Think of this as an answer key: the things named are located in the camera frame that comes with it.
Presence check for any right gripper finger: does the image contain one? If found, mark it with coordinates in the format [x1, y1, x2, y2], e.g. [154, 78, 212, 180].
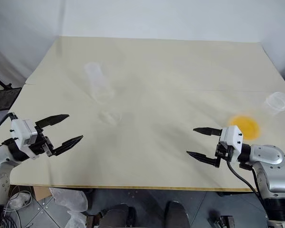
[192, 127, 223, 138]
[186, 150, 217, 167]

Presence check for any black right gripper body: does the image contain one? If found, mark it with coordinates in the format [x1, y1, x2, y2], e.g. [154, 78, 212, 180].
[214, 142, 236, 168]

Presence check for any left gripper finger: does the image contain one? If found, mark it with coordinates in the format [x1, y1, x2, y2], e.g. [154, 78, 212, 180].
[35, 114, 70, 131]
[48, 135, 84, 158]

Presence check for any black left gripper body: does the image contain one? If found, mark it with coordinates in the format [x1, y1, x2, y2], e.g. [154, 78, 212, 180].
[28, 126, 55, 160]

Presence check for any orange round disc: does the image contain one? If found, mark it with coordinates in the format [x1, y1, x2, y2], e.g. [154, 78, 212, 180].
[228, 114, 262, 141]

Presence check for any brown cardboard box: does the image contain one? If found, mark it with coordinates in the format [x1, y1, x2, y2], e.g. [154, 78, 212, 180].
[32, 186, 54, 203]

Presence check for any clear crumpled plastic bag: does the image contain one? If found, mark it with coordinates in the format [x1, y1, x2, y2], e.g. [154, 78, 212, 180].
[48, 187, 89, 228]

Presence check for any dark rounded shape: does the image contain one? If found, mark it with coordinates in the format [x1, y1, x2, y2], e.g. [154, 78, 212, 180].
[99, 203, 136, 228]
[164, 200, 191, 228]

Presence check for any clear plastic cup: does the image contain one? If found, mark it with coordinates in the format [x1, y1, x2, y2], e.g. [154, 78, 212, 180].
[263, 92, 285, 116]

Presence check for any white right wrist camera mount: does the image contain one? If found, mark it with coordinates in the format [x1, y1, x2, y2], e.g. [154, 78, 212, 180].
[218, 125, 244, 153]

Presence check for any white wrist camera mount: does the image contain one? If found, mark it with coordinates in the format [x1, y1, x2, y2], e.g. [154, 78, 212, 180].
[10, 118, 38, 153]
[218, 125, 244, 153]

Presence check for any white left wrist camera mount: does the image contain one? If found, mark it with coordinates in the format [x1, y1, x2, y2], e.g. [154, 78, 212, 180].
[10, 118, 38, 153]

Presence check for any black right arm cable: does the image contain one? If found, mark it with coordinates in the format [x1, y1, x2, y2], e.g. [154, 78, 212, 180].
[226, 159, 266, 207]

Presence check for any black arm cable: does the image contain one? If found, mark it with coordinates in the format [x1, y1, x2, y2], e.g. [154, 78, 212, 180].
[0, 113, 18, 141]
[226, 159, 266, 207]

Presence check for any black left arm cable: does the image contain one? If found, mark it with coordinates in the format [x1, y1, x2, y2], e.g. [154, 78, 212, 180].
[0, 113, 18, 141]

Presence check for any black metal bracket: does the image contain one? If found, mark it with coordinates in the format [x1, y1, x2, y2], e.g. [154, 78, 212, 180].
[208, 214, 236, 228]

